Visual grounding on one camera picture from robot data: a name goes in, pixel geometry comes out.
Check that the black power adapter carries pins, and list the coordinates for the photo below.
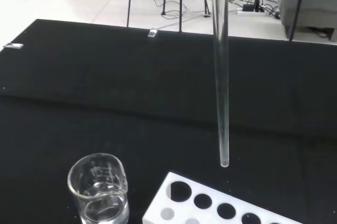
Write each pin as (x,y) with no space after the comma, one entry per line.
(248,7)

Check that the black stand pole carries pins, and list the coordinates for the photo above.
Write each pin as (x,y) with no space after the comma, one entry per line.
(297,5)

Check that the white power strip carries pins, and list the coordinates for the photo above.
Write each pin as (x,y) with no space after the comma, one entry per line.
(259,13)

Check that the grey cabinet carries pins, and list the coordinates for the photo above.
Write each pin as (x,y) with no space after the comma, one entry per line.
(318,0)

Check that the small clear cloth clip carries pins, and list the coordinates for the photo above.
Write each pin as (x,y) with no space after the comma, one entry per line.
(13,46)
(152,33)

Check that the white test tube rack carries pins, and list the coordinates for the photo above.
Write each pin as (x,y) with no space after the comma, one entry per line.
(160,203)

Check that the clear glass beaker with water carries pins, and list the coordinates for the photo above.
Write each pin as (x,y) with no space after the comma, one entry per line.
(98,197)

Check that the black bench cloth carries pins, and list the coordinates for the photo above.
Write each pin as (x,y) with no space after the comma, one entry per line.
(105,89)

